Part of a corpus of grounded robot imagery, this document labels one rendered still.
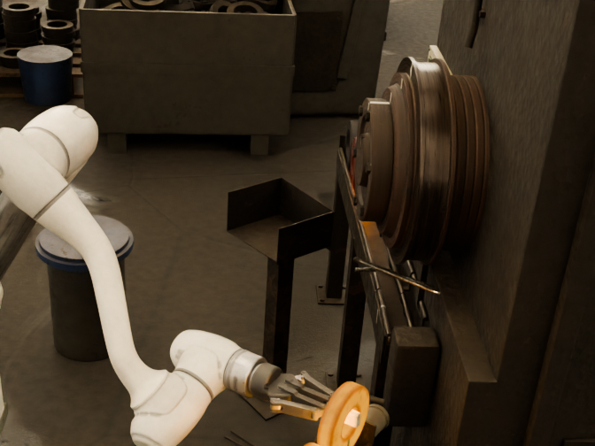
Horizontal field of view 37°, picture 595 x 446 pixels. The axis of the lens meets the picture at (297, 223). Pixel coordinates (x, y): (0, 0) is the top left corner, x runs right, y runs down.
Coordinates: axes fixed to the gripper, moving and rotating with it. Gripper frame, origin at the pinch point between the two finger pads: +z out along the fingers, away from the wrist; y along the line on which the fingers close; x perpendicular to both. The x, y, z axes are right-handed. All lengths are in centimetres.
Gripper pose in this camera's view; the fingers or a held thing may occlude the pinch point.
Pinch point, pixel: (343, 413)
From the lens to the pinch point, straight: 182.4
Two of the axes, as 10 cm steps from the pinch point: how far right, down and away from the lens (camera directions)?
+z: 8.4, 2.6, -4.7
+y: -5.4, 3.8, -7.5
